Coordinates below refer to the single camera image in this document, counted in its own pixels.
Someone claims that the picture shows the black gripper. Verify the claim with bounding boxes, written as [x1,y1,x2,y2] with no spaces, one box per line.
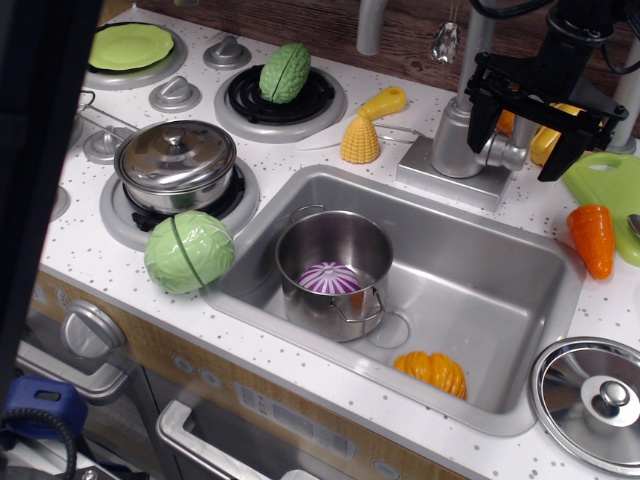
[466,11,629,182]

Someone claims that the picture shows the silver faucet lever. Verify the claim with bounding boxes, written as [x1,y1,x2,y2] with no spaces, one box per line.
[475,132,529,171]

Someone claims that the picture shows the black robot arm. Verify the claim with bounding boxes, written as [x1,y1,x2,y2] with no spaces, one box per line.
[466,1,639,182]

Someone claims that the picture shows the yellow toy pepper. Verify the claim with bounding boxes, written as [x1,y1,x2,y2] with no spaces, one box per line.
[530,103,581,166]

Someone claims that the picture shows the silver toy faucet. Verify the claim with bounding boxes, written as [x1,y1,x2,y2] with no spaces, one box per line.
[396,11,537,211]

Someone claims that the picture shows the green cutting board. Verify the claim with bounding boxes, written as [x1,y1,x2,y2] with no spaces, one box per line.
[562,152,639,267]

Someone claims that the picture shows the hanging silver utensil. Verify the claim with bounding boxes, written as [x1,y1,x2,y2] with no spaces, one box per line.
[431,0,460,64]

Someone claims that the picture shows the orange toy carrot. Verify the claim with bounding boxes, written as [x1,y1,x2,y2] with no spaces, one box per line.
[566,204,615,280]

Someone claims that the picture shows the stainless steel sink basin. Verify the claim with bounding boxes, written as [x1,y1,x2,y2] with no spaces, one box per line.
[204,166,586,436]

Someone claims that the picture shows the yellow toy corn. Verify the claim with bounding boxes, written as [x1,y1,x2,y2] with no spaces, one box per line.
[340,116,380,164]

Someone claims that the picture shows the steel pot in sink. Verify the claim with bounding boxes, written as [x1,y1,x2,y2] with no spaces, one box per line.
[275,210,394,342]

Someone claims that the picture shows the green toy napa cabbage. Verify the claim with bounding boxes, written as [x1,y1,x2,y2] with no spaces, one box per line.
[259,43,311,104]

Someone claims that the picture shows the purple white toy onion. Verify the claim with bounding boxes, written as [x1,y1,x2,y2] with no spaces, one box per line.
[298,262,361,295]

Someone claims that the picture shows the orange toy pumpkin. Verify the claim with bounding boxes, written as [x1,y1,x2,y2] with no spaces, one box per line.
[393,351,467,400]

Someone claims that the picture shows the steel pot lid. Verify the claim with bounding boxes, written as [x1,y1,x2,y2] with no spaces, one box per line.
[529,336,639,478]

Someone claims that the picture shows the black rear stove burner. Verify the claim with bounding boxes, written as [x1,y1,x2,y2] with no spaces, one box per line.
[214,65,347,144]

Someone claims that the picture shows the black stove burner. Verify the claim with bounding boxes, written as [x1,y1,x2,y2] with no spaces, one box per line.
[214,65,347,144]
[99,160,260,252]

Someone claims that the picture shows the silver stove knob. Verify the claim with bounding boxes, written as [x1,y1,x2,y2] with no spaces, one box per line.
[149,76,202,113]
[83,126,134,165]
[203,35,251,71]

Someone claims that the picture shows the steel pot with lid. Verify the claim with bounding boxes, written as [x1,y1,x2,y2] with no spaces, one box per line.
[114,120,237,214]

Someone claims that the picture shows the green toy plate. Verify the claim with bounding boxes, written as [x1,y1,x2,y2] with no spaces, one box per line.
[88,23,174,72]

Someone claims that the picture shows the black front stove burner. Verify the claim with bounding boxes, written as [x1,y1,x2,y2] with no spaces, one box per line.
[99,160,260,252]

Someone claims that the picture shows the silver oven dial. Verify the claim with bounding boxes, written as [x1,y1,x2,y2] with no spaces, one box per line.
[61,299,127,359]

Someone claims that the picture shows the blue black clamp device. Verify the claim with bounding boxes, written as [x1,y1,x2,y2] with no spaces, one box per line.
[1,375,88,479]

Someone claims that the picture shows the grey vertical post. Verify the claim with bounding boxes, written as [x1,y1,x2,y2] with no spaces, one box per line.
[356,0,387,56]

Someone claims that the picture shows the wire rack handle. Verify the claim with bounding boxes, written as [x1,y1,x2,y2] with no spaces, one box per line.
[76,89,138,132]

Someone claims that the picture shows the silver dishwasher handle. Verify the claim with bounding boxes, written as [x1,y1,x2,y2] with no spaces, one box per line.
[156,400,270,479]

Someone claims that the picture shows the silver oven door handle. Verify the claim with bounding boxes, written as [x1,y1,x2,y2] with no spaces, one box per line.
[16,341,131,406]

